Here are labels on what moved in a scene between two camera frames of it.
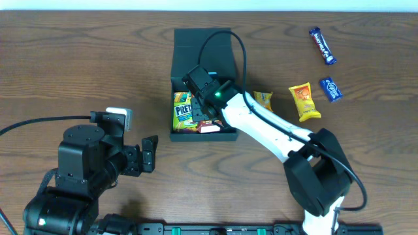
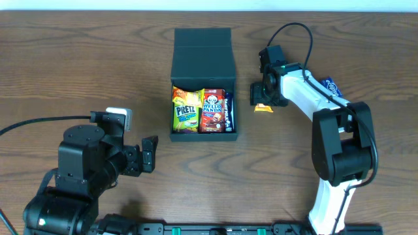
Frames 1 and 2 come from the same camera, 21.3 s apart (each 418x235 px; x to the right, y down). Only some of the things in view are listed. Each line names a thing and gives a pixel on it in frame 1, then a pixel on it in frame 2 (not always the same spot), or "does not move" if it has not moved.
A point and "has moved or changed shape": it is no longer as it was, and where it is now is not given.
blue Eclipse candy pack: (331, 89) does not move
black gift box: (209, 46) does not move
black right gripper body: (198, 109) -> (258, 94)
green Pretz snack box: (183, 116) does not move
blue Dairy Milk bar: (322, 46) has moved or changed shape
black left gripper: (136, 160) does not move
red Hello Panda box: (207, 126) has moved or changed shape
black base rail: (238, 229) does not move
